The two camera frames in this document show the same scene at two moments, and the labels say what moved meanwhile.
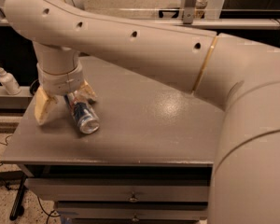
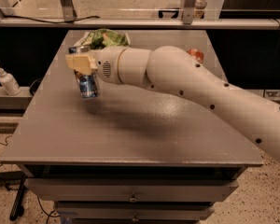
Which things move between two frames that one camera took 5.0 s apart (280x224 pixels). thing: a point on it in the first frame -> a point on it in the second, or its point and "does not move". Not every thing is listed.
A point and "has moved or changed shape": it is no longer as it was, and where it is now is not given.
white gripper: (62, 83) -> (108, 65)
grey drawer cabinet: (147, 162) does not move
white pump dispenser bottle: (8, 81) does not move
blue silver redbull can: (82, 112) has moved or changed shape
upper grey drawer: (118, 189) does not move
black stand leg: (17, 208) does not move
